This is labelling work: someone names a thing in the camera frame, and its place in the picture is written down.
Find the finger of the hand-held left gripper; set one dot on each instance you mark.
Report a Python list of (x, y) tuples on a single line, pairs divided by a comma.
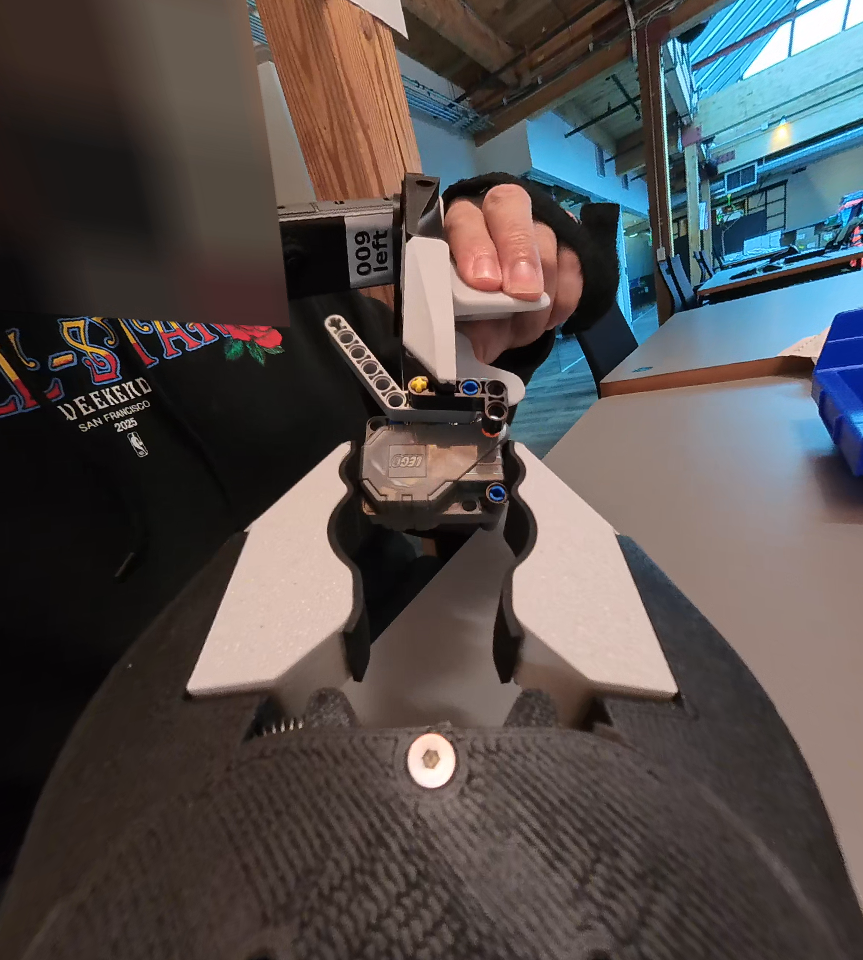
[(428, 315)]

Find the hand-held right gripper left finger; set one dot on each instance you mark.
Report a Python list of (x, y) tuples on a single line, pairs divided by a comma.
[(274, 585)]

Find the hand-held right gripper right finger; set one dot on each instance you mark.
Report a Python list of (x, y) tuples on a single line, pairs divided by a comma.
[(589, 585)]

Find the grey toy brick motor assembly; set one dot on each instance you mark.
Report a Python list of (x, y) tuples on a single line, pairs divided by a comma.
[(401, 480)]

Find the grey desk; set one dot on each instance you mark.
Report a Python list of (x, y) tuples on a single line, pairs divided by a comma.
[(701, 562), (739, 330)]

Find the person's left hand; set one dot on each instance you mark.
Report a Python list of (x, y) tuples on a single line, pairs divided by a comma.
[(506, 240)]

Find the wooden pillar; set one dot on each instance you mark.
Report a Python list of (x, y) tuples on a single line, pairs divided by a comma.
[(341, 97)]

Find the black office chair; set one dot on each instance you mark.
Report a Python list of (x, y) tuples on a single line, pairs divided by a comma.
[(604, 360), (679, 281)]

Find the black printed hoodie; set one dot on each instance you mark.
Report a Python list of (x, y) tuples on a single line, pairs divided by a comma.
[(101, 525)]

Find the white paper sheet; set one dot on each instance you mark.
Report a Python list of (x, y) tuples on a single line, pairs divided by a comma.
[(383, 11)]

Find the wooden background table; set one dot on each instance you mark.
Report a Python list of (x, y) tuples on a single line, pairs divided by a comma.
[(776, 270)]

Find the skylight window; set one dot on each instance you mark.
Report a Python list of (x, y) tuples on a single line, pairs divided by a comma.
[(814, 30)]

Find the wooden post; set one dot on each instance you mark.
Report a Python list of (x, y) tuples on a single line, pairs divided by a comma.
[(653, 187)]

